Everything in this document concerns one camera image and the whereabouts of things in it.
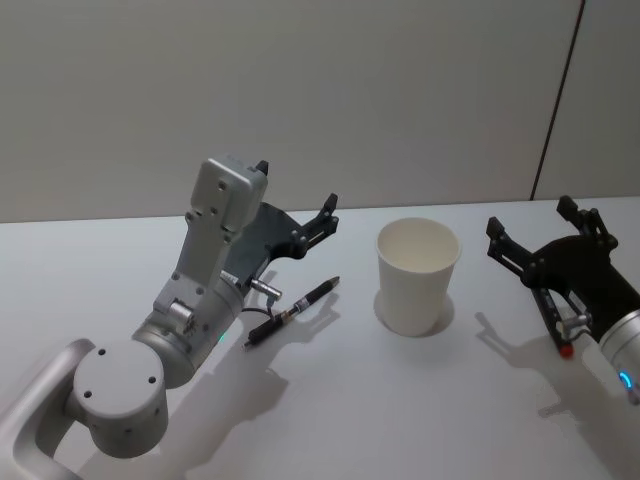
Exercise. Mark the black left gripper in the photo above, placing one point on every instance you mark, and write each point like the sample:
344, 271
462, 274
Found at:
267, 235

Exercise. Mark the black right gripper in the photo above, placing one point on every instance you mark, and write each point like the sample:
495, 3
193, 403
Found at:
585, 275

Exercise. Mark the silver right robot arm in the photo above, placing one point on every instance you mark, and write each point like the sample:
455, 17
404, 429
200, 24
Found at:
622, 360

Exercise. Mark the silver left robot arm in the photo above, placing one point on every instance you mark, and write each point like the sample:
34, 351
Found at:
120, 385

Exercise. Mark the black pen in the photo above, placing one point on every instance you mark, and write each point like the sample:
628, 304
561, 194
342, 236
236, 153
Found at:
292, 312

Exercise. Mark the white paper cup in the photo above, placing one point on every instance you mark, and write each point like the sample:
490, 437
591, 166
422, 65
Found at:
417, 280

